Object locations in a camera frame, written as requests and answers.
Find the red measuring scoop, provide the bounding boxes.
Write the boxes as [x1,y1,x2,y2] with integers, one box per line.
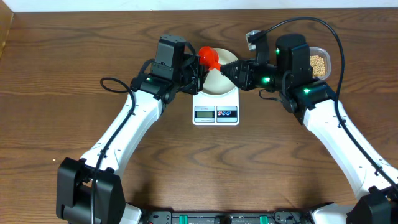
[198,46,221,72]

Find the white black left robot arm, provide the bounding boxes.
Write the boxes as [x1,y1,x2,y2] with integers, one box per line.
[56,34,205,224]

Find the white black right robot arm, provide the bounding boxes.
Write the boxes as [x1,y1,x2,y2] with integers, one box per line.
[220,32,397,223]

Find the white round bowl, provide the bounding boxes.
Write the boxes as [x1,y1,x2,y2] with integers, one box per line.
[203,48,238,95]

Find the white digital kitchen scale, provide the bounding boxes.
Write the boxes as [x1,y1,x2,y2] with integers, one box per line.
[192,87,239,126]

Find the yellow soybeans in container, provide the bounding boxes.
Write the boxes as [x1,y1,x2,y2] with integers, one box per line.
[310,55,326,77]

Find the clear plastic bean container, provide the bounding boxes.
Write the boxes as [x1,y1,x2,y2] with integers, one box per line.
[310,47,331,80]

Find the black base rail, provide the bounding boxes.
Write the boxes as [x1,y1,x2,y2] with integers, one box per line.
[138,210,313,224]

